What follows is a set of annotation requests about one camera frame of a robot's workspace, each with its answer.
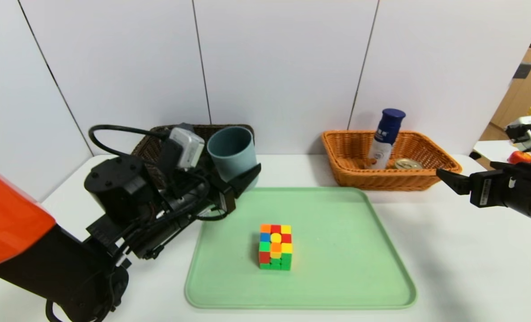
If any blue-grey plastic cup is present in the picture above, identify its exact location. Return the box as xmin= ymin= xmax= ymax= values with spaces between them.
xmin=207 ymin=126 xmax=258 ymax=186

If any colourful puzzle cube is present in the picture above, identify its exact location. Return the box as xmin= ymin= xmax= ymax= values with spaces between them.
xmin=259 ymin=224 xmax=293 ymax=271

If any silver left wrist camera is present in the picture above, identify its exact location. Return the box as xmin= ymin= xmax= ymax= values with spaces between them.
xmin=169 ymin=127 xmax=205 ymax=171

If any tin can gold lid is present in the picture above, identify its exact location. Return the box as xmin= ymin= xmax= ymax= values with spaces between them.
xmin=394 ymin=158 xmax=424 ymax=170

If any orange wicker basket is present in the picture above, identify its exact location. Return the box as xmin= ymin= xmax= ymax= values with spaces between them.
xmin=321 ymin=130 xmax=463 ymax=192

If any light green plastic tray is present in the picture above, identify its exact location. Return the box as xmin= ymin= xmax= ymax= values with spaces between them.
xmin=184 ymin=187 xmax=418 ymax=310

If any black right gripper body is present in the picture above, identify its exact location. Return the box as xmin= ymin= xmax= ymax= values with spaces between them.
xmin=469 ymin=169 xmax=531 ymax=229

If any dark brown wicker basket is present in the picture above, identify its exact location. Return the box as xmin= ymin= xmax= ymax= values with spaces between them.
xmin=131 ymin=124 xmax=255 ymax=188

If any white bottle blue cap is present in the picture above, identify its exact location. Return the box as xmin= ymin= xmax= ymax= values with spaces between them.
xmin=367 ymin=108 xmax=406 ymax=170

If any light wooden cabinet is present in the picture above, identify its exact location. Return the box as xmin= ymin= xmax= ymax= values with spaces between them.
xmin=480 ymin=7 xmax=531 ymax=141

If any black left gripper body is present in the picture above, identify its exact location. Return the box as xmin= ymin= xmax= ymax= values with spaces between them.
xmin=166 ymin=174 xmax=237 ymax=216

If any thick black cable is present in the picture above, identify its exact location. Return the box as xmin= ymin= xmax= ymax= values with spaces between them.
xmin=88 ymin=124 xmax=170 ymax=158

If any white side table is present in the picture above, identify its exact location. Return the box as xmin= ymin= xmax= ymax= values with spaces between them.
xmin=472 ymin=140 xmax=516 ymax=165

